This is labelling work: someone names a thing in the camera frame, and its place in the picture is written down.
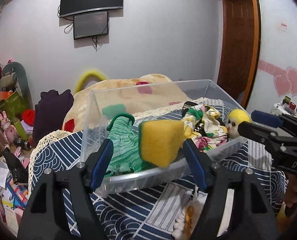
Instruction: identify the yellow felt doll head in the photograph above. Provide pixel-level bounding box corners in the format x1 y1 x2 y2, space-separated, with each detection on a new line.
226 109 252 139

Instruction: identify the yellow sponge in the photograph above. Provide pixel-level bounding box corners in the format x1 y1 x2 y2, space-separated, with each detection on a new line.
139 120 184 167

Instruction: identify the right hand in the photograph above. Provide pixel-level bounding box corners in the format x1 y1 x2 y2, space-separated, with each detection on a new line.
284 172 297 217

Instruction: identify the floral patterned cloth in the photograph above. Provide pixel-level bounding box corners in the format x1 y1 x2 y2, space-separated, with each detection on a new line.
182 101 228 152

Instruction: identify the white wardrobe sliding door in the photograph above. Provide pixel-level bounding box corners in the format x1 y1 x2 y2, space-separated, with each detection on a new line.
247 0 297 113

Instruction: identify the blue white patterned tablecloth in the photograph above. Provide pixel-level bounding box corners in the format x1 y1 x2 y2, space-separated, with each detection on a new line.
29 130 287 239

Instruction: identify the brown wooden door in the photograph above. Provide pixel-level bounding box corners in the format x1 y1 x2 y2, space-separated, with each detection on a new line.
217 0 261 108

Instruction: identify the green knitted mesh bag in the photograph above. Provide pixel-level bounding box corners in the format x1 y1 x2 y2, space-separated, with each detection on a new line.
105 113 155 177

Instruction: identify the green bottle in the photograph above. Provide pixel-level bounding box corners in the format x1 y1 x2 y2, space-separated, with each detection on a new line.
13 118 29 141

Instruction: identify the pink bunny plush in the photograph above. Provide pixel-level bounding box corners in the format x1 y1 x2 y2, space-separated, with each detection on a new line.
0 111 18 144

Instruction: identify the dark purple garment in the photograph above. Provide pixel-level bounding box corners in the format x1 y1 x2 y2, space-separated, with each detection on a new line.
32 89 74 147

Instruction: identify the clear plastic storage bin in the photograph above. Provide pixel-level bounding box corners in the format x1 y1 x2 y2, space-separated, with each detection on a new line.
81 80 246 197

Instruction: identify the red plush item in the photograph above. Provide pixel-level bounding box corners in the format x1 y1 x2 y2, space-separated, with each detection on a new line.
21 109 36 126

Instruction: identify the beige fleece blanket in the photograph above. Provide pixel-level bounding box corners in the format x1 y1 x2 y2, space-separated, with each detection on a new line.
62 74 190 132

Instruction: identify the green cardboard box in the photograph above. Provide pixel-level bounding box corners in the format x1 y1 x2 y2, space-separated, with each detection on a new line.
0 92 30 122

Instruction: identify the yellow curved pillow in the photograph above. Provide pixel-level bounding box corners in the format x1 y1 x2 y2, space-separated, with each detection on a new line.
74 69 108 94

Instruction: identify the grey green dinosaur plush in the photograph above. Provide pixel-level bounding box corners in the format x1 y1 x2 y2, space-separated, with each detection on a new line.
0 62 30 98

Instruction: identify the small black wall monitor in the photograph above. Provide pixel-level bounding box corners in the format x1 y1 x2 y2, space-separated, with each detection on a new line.
73 11 109 40

